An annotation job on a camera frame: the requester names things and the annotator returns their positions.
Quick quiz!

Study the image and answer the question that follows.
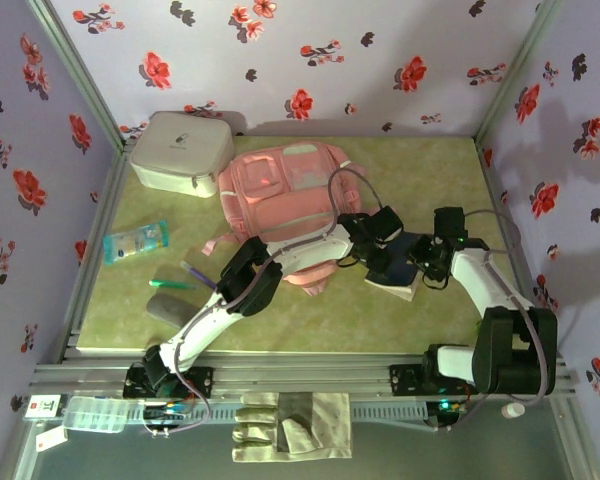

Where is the green pen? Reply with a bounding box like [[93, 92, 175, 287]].
[[148, 279, 199, 291]]

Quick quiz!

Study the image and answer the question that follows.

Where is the grey cloth strip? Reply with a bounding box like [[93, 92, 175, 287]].
[[277, 392, 317, 455]]

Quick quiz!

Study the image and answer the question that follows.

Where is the grey left arm cable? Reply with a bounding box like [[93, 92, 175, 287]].
[[139, 167, 387, 439]]

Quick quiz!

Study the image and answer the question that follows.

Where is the aluminium frame post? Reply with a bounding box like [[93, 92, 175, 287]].
[[474, 0, 567, 144], [25, 0, 131, 151]]

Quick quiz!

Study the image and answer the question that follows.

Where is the white zip storage case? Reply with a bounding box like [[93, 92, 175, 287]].
[[129, 110, 235, 199]]

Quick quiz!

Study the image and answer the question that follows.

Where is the clear plastic organizer box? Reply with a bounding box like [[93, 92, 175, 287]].
[[61, 396, 131, 435]]

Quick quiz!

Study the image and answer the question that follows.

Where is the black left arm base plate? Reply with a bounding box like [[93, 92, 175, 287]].
[[123, 364, 215, 400]]

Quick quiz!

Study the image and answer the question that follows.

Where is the white red label card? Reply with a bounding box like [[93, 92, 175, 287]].
[[23, 394, 64, 420]]

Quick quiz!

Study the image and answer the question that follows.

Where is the grey right arm cable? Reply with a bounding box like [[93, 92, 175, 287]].
[[432, 208, 556, 434]]

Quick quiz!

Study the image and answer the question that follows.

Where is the grey slotted cable duct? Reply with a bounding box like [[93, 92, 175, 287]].
[[129, 402, 429, 426]]

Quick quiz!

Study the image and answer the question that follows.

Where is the purple pen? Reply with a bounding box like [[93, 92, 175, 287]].
[[179, 260, 220, 291]]

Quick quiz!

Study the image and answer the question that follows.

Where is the aluminium frame rail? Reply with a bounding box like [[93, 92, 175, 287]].
[[28, 349, 579, 401], [59, 142, 131, 362], [474, 137, 566, 361]]

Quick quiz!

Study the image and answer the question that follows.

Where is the beige work glove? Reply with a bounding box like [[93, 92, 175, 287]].
[[231, 391, 354, 462]]

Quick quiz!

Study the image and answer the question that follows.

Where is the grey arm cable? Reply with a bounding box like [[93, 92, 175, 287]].
[[432, 208, 556, 434], [139, 167, 387, 439]]

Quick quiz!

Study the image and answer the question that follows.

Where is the white paper tag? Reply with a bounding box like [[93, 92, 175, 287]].
[[34, 425, 69, 454]]

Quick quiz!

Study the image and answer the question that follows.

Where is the dark blue notebook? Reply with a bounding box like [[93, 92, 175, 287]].
[[363, 232, 431, 303]]

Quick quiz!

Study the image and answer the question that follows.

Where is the pink student backpack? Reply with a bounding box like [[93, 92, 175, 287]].
[[202, 141, 369, 297]]

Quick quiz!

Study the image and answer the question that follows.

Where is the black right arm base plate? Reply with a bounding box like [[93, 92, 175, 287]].
[[388, 363, 481, 397]]

